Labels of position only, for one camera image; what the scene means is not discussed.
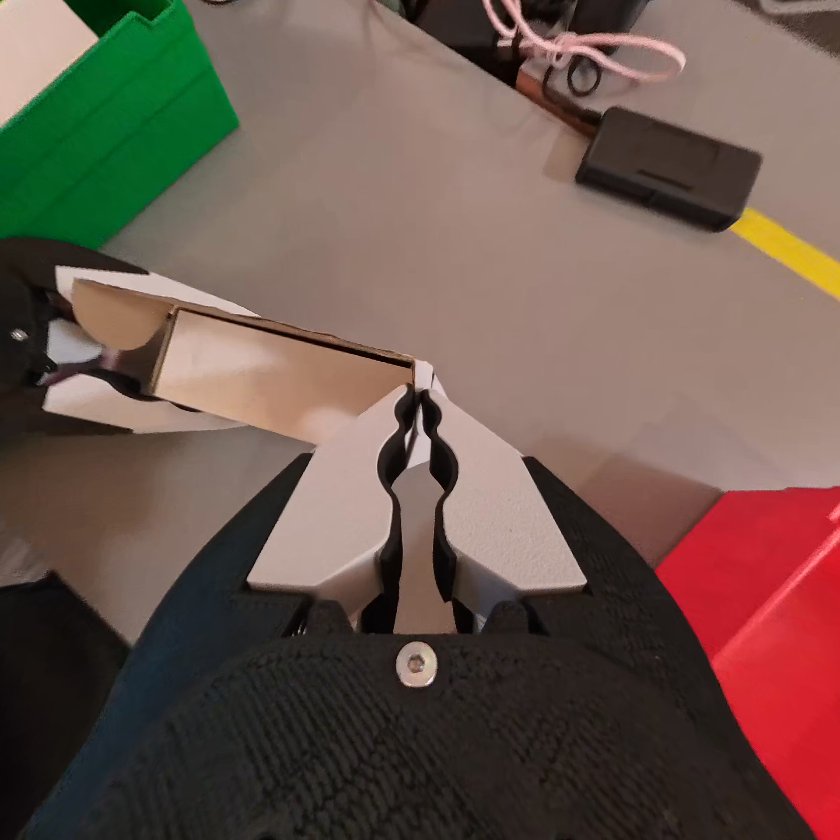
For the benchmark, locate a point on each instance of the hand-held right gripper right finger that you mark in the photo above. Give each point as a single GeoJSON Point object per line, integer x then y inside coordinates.
{"type": "Point", "coordinates": [512, 525]}

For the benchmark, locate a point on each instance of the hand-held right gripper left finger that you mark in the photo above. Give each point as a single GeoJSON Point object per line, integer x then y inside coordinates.
{"type": "Point", "coordinates": [321, 518]}

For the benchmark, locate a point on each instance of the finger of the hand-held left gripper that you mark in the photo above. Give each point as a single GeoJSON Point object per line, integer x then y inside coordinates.
{"type": "Point", "coordinates": [164, 290]}
{"type": "Point", "coordinates": [98, 410]}

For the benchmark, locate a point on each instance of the white cardboard box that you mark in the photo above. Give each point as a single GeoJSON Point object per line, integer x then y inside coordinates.
{"type": "Point", "coordinates": [262, 367]}

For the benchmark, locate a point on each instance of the green plastic bin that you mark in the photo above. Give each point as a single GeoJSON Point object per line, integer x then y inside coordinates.
{"type": "Point", "coordinates": [118, 131]}

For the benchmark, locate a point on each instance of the red plastic bin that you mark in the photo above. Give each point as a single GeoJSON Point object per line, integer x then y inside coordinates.
{"type": "Point", "coordinates": [754, 590]}

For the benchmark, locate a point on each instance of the dark clothing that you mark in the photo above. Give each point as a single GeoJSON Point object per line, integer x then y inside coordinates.
{"type": "Point", "coordinates": [46, 689]}

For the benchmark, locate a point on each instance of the yellow tape strip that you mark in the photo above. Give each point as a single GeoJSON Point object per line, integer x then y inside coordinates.
{"type": "Point", "coordinates": [787, 253]}

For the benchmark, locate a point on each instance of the black rectangular device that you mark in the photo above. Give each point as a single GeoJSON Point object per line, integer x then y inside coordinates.
{"type": "Point", "coordinates": [663, 164]}

